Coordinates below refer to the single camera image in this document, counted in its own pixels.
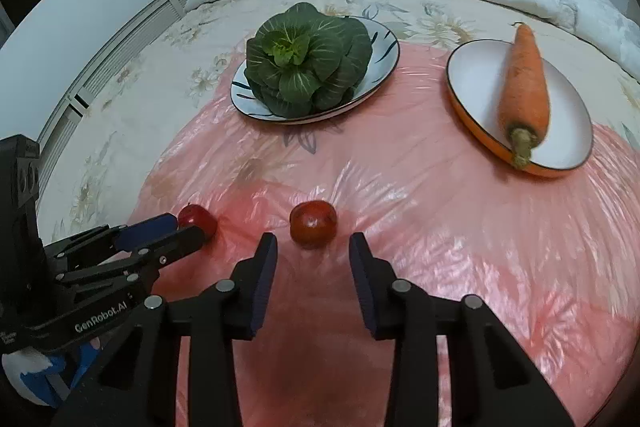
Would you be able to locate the red tomato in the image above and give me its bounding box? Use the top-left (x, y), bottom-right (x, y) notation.
top-left (289, 201), bottom-right (337, 250)

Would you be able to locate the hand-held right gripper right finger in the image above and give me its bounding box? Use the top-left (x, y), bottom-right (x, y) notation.
top-left (348, 232), bottom-right (576, 427)

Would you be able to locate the carrot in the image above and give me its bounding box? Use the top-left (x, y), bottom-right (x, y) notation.
top-left (497, 23), bottom-right (551, 170)

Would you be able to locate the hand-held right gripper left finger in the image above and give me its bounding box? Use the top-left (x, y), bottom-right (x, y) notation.
top-left (50, 232), bottom-right (279, 427)

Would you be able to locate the white patterned plate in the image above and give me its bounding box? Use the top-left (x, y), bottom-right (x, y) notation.
top-left (230, 16), bottom-right (401, 124)

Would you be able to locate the green leafy vegetable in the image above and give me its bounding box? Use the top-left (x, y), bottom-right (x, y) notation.
top-left (245, 3), bottom-right (374, 118)

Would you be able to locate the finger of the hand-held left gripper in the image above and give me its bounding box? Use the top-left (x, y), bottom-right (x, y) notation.
top-left (55, 225), bottom-right (206, 295)
top-left (42, 213), bottom-right (180, 268)

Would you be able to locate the pink plastic sheet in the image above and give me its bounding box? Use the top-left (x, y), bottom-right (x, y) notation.
top-left (127, 42), bottom-right (640, 427)

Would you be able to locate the orange-rimmed white plate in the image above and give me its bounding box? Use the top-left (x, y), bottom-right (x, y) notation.
top-left (446, 39), bottom-right (594, 178)

